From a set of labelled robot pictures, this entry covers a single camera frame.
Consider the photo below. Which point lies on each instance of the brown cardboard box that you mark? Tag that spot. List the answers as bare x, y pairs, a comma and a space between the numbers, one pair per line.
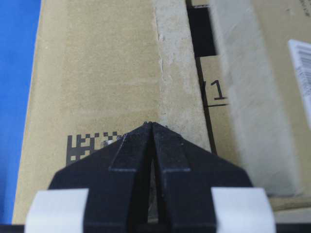
233, 76

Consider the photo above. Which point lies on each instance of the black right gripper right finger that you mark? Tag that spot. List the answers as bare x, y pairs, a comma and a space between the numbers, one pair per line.
199, 192

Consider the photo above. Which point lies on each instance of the blue table mat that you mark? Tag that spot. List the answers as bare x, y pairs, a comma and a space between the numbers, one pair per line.
18, 27

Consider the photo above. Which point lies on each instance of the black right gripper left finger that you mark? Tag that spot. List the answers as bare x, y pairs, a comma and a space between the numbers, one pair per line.
106, 192

